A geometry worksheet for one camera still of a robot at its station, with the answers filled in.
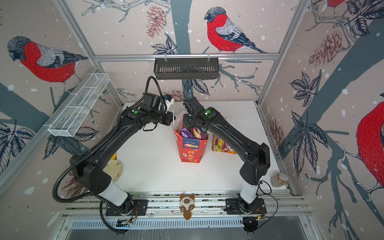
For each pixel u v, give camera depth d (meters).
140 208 0.73
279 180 0.74
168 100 0.70
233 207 0.73
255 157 0.44
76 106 0.76
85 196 0.46
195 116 0.59
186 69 1.06
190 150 0.78
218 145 0.94
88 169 0.41
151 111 0.59
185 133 0.74
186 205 0.73
